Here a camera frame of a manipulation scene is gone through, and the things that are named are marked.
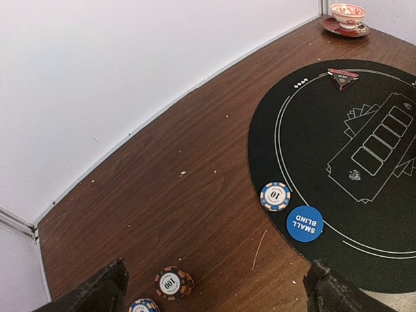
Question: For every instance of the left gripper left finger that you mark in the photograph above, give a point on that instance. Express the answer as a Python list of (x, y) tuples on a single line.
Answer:
[(103, 291)]

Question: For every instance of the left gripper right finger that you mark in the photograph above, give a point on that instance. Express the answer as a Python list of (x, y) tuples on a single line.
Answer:
[(328, 291)]

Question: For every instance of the white blue poker chip stack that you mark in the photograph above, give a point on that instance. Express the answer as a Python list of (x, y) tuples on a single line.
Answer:
[(144, 305)]

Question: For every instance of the brown 100 poker chip stack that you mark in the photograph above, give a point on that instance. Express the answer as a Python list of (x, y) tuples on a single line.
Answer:
[(172, 283)]

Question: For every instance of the blue small blind button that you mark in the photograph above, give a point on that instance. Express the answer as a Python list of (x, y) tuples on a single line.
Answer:
[(304, 223)]

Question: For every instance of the single white blue poker chip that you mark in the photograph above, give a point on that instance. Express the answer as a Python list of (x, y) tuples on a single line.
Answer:
[(275, 196)]

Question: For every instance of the red black triangular all-in marker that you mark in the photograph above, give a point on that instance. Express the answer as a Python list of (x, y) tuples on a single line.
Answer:
[(342, 78)]

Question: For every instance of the round black poker mat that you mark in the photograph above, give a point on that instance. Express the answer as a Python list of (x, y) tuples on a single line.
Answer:
[(351, 155)]

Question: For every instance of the red floral saucer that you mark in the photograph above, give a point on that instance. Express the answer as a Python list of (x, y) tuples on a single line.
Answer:
[(357, 31)]

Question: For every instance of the red white patterned tea bowl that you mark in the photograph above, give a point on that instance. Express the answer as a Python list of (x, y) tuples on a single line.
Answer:
[(347, 15)]

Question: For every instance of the left aluminium frame post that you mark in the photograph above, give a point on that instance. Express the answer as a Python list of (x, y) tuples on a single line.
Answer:
[(20, 226)]

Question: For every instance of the aluminium frame post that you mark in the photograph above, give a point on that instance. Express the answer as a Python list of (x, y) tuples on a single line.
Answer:
[(322, 4), (20, 226)]

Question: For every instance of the right aluminium frame post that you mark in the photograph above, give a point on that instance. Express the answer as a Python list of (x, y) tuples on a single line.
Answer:
[(322, 4)]

